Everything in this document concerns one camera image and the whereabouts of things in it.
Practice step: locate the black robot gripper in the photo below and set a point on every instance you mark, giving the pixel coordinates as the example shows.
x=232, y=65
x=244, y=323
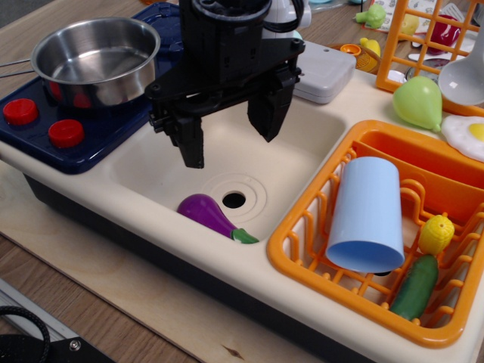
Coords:
x=225, y=62

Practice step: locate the purple toy eggplant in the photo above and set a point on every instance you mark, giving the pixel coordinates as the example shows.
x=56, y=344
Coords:
x=204, y=210

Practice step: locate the stainless steel pan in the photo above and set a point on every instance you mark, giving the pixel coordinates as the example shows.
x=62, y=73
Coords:
x=98, y=63

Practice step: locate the cream toy sink unit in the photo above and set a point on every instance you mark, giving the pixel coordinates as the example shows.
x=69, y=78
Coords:
x=140, y=184

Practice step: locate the grey toy faucet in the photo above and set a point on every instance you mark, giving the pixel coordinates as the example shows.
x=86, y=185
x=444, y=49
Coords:
x=325, y=71

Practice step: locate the dark blue toy stove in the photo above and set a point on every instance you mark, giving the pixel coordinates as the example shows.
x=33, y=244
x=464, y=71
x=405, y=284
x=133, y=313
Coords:
x=104, y=129

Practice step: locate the red stove knob right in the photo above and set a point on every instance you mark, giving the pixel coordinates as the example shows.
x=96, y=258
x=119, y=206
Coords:
x=66, y=133

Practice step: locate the red stove knob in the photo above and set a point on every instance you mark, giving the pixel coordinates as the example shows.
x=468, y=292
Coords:
x=21, y=111
x=66, y=133

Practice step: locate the light blue plastic cup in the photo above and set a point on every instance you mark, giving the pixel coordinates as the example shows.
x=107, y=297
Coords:
x=366, y=228

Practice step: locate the green toy broccoli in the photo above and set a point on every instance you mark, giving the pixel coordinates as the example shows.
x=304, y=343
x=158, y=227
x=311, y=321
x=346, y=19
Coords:
x=373, y=17

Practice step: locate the orange dish rack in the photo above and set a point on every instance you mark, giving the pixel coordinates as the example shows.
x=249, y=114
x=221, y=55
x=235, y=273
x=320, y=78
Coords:
x=435, y=179

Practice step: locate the green toy pear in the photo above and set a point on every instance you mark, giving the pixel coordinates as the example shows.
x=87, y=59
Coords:
x=419, y=102

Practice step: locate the red stove knob left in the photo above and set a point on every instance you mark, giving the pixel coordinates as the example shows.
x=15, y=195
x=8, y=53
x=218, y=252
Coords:
x=21, y=111

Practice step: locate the red toy pepper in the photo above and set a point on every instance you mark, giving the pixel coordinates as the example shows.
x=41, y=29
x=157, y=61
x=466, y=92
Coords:
x=443, y=34

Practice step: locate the yellow toy corn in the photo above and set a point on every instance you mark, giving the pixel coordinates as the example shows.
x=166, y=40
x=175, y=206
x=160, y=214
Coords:
x=436, y=235

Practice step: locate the toy fried egg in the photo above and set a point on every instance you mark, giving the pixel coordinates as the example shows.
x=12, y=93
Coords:
x=465, y=134

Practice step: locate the grey plastic ladle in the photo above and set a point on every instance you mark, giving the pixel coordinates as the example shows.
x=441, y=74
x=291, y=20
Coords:
x=461, y=81

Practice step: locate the orange upright grid rack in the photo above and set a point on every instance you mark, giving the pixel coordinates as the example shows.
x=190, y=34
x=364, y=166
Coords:
x=392, y=60

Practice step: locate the green toy cucumber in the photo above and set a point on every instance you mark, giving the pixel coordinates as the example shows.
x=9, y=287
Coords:
x=417, y=288

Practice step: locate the black mount plate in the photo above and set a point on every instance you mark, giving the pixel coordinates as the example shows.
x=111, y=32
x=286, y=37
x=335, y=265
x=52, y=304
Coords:
x=22, y=348

